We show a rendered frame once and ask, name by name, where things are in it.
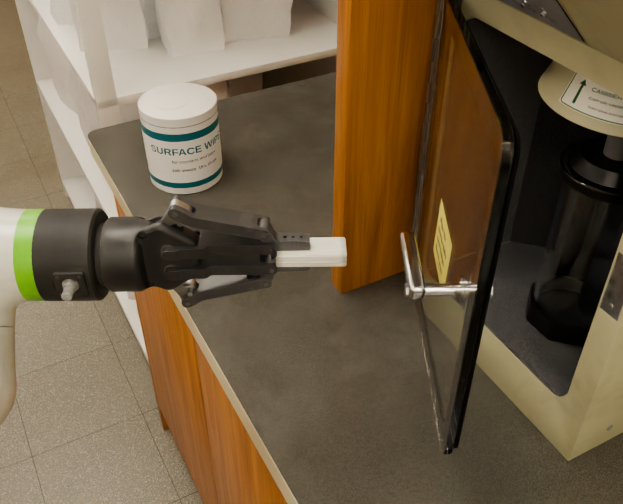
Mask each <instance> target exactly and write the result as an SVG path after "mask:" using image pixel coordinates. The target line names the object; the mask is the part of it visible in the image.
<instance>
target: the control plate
mask: <svg viewBox="0 0 623 504"><path fill-rule="evenodd" d="M501 1H503V2H505V3H507V4H509V5H511V6H513V7H515V8H517V9H519V10H521V11H523V12H525V13H526V14H528V15H530V16H532V17H534V18H536V19H538V20H540V21H542V22H544V23H546V24H548V25H550V26H552V27H554V28H556V29H558V30H560V31H562V32H564V33H566V34H568V35H570V36H572V37H574V38H576V39H578V40H580V41H582V42H585V41H584V40H583V38H582V37H581V35H580V34H579V32H578V31H577V29H576V28H575V26H574V25H573V23H572V22H571V20H570V19H569V17H568V16H567V14H566V13H565V11H564V10H563V8H562V7H561V5H560V4H559V2H558V1H557V0H526V1H528V3H529V4H530V6H527V5H526V6H525V7H524V8H523V7H522V6H521V5H520V4H521V3H522V0H501ZM540 8H544V9H545V10H547V11H548V12H549V14H550V16H547V15H545V17H544V18H543V17H541V16H540V13H541V12H542V11H541V9H540Z"/></svg>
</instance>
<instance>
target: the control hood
mask: <svg viewBox="0 0 623 504"><path fill-rule="evenodd" d="M497 1H499V2H501V3H503V4H505V5H507V6H509V7H511V8H513V9H515V10H517V11H519V12H521V13H523V14H525V15H527V16H529V17H531V18H533V19H535V20H537V21H539V22H541V23H543V24H545V25H547V26H549V27H551V28H553V29H555V30H557V31H559V32H561V33H563V34H565V35H567V36H569V37H571V38H573V39H575V40H577V41H579V42H581V43H583V44H585V45H587V46H589V47H591V48H593V49H595V50H597V51H598V52H600V53H602V54H604V55H606V56H608V57H610V58H612V59H614V60H616V61H618V62H620V63H622V64H623V0H557V1H558V2H559V4H560V5H561V7H562V8H563V10H564V11H565V13H566V14H567V16H568V17H569V19H570V20H571V22H572V23H573V25H574V26H575V28H576V29H577V31H578V32H579V34H580V35H581V37H582V38H583V40H584V41H585V42H582V41H580V40H578V39H576V38H574V37H572V36H570V35H568V34H566V33H564V32H562V31H560V30H558V29H556V28H554V27H552V26H550V25H548V24H546V23H544V22H542V21H540V20H538V19H536V18H534V17H532V16H530V15H528V14H526V13H525V12H523V11H521V10H519V9H517V8H515V7H513V6H511V5H509V4H507V3H505V2H503V1H501V0H497Z"/></svg>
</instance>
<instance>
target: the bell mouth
mask: <svg viewBox="0 0 623 504"><path fill-rule="evenodd" d="M538 90H539V93H540V96H541V97H542V99H543V100H544V101H545V103H546V104H547V105H548V106H549V107H550V108H551V109H553V110H554V111H555V112H556V113H558V114H559V115H561V116H562V117H564V118H566V119H568V120H569V121H571V122H573V123H575V124H578V125H580V126H582V127H585V128H588V129H590V130H593V131H596V132H600V133H603V134H607V135H611V136H616V137H620V138H623V98H622V97H620V96H618V95H616V94H614V93H613V92H611V91H609V90H607V89H605V88H603V87H602V86H600V85H598V84H596V83H594V82H592V81H591V80H589V79H587V78H585V77H583V76H582V75H580V74H578V73H576V72H574V71H572V70H571V69H569V68H567V67H565V66H563V65H561V64H560V63H558V62H556V61H554V60H553V61H552V63H551V64H550V65H549V67H548V68H547V69H546V71H545V72H544V73H543V74H542V76H541V77H540V79H539V82H538Z"/></svg>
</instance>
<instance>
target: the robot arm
mask: <svg viewBox="0 0 623 504"><path fill-rule="evenodd" d="M184 225H186V226H189V227H192V228H188V227H186V226H184ZM346 265H347V250H346V239H345V238H344V237H312V238H310V234H308V233H279V232H276V231H275V230H274V229H273V227H272V225H271V223H270V218H269V217H268V216H265V215H260V214H254V213H249V212H243V211H238V210H232V209H227V208H221V207H216V206H210V205H205V204H199V203H195V202H193V201H191V200H189V199H187V198H185V197H183V196H181V195H178V194H175V195H173V196H172V197H171V201H170V205H169V207H168V209H167V210H166V212H165V214H164V215H159V216H156V217H154V218H151V219H148V220H146V219H145V218H143V217H141V216H121V217H110V218H108V216H107V214H106V213H105V212H104V211H103V210H102V209H101V208H67V209H16V208H4V207H0V425H1V424H2V423H3V421H4V420H5V419H6V417H7V416H8V414H9V413H10V411H11V409H12V406H13V404H14V401H15V397H16V390H17V381H16V366H15V328H14V327H15V315H16V308H17V306H18V305H19V304H20V303H22V302H32V301H101V300H103V299H104V298H105V297H106V296H107V294H108V293H109V290H110V291H111V292H141V291H144V290H145V289H147V288H150V287H159V288H162V289H165V290H172V289H173V290H174V291H175V292H176V293H177V294H178V295H179V296H180V297H182V302H181V303H182V306H184V307H186V308H190V307H192V306H194V305H196V304H198V303H200V302H202V301H203V300H208V299H213V298H219V297H224V296H229V295H234V294H239V293H245V292H250V291H255V290H260V289H265V288H269V287H271V285H272V280H273V278H274V276H275V274H276V273H278V272H282V271H307V270H310V267H331V266H346ZM195 279H196V280H195Z"/></svg>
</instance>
